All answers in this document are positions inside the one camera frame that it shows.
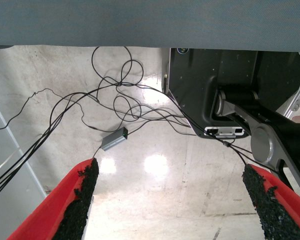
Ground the black cylindrical machine part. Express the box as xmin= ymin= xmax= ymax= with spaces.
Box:
xmin=272 ymin=109 xmax=300 ymax=166

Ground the dark grey table cloth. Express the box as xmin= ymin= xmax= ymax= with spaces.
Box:
xmin=0 ymin=0 xmax=300 ymax=53

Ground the short thin black cable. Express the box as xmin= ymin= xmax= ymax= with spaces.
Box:
xmin=92 ymin=146 xmax=104 ymax=160

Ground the looped thin black cable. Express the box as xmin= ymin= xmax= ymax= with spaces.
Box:
xmin=91 ymin=46 xmax=145 ymax=101

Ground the small usb plug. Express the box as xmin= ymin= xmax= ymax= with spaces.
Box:
xmin=163 ymin=71 xmax=170 ymax=92

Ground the small black box green light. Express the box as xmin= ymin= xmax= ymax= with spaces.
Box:
xmin=101 ymin=126 xmax=129 ymax=152

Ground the black metal frame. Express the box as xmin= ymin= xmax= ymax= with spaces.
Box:
xmin=222 ymin=98 xmax=300 ymax=201

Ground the kinked thin black cable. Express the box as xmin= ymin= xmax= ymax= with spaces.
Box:
xmin=0 ymin=87 xmax=108 ymax=133

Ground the aluminium frame post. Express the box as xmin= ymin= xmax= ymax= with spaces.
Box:
xmin=0 ymin=91 xmax=48 ymax=240
xmin=277 ymin=72 xmax=300 ymax=120

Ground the black cylinder silver cap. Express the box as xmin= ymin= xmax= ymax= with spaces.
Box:
xmin=213 ymin=84 xmax=260 ymax=118

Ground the black cable inline connector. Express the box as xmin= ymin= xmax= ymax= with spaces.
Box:
xmin=209 ymin=132 xmax=275 ymax=173

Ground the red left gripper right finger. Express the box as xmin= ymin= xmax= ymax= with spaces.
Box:
xmin=241 ymin=163 xmax=300 ymax=240

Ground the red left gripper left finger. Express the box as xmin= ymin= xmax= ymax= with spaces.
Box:
xmin=7 ymin=157 xmax=100 ymax=240

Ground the grey metal plate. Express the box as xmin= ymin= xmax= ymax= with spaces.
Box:
xmin=162 ymin=47 xmax=300 ymax=140

